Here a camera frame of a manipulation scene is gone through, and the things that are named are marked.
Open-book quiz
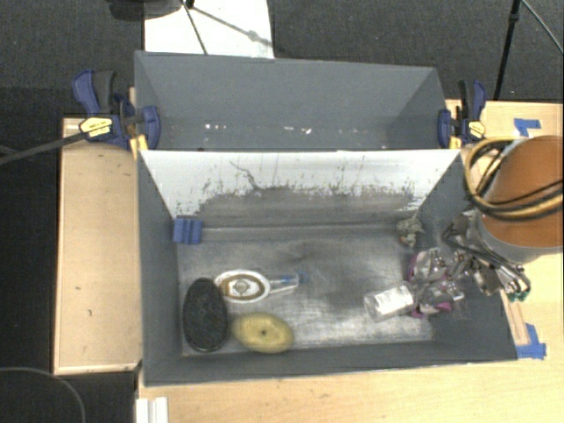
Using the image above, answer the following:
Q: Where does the blue ribbed block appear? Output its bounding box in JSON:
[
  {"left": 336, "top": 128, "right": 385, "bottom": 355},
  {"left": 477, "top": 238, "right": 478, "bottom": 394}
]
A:
[{"left": 172, "top": 217, "right": 204, "bottom": 244}]

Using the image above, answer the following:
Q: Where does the black oval brush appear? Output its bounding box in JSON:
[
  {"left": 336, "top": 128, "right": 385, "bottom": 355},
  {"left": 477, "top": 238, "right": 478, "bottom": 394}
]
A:
[{"left": 182, "top": 277, "right": 231, "bottom": 353}]

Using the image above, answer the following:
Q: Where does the grey metal bin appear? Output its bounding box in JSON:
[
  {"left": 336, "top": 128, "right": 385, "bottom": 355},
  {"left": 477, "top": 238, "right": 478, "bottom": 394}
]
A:
[{"left": 133, "top": 49, "right": 519, "bottom": 388}]

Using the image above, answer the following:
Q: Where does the pale wood board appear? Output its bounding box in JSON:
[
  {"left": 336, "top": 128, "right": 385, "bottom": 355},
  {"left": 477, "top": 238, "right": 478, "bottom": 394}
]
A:
[{"left": 53, "top": 116, "right": 143, "bottom": 376}]

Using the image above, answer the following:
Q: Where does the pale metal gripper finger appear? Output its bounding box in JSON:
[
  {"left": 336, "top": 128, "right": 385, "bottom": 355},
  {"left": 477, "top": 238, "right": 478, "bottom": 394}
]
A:
[
  {"left": 418, "top": 279, "right": 467, "bottom": 312},
  {"left": 415, "top": 248, "right": 469, "bottom": 279}
]

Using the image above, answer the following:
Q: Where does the purple and clear plastic thing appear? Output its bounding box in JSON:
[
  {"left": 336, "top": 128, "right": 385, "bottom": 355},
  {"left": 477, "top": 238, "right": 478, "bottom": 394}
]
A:
[{"left": 405, "top": 248, "right": 464, "bottom": 320}]

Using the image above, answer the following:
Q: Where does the white and brown oval cup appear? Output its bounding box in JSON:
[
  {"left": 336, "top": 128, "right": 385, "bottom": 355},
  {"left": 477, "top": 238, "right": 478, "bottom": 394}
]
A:
[{"left": 213, "top": 269, "right": 271, "bottom": 304}]

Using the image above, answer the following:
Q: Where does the clear tube with blue cap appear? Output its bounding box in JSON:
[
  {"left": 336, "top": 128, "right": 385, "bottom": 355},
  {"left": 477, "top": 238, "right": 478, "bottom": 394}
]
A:
[{"left": 265, "top": 271, "right": 310, "bottom": 298}]

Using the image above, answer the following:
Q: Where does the grey-green crumpled toy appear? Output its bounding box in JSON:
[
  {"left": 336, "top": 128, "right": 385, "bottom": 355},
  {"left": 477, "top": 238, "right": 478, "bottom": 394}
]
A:
[{"left": 396, "top": 215, "right": 427, "bottom": 249}]

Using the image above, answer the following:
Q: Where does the yellow toy apple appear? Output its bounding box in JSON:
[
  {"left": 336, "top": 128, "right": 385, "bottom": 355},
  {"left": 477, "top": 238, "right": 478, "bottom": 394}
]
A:
[{"left": 231, "top": 311, "right": 295, "bottom": 354}]

